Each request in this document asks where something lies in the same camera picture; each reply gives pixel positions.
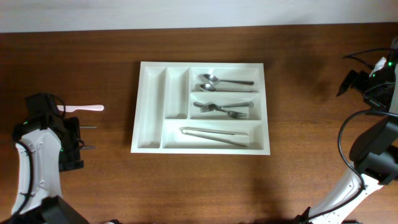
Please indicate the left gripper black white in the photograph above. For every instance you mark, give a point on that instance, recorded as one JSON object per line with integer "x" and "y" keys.
{"x": 76, "y": 137}

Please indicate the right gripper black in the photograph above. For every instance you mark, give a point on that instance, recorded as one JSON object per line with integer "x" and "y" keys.
{"x": 356, "y": 81}

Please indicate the white handled fork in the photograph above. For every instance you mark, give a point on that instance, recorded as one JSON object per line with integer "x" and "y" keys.
{"x": 229, "y": 113}

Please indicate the large metal spoon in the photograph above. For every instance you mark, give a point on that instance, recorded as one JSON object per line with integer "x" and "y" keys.
{"x": 211, "y": 79}
{"x": 211, "y": 88}

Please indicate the metal fork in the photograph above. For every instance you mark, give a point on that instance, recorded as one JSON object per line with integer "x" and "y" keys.
{"x": 212, "y": 106}

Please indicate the metal tongs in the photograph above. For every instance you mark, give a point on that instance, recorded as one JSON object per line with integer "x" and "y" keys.
{"x": 214, "y": 135}

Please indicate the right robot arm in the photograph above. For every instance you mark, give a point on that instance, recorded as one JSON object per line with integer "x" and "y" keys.
{"x": 372, "y": 160}

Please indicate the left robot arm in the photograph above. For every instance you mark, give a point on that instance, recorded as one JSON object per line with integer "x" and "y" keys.
{"x": 114, "y": 182}

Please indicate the pink plastic knife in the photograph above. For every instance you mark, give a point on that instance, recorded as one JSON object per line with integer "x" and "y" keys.
{"x": 70, "y": 109}

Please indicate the white cutlery tray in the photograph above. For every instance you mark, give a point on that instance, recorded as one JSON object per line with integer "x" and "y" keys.
{"x": 165, "y": 97}

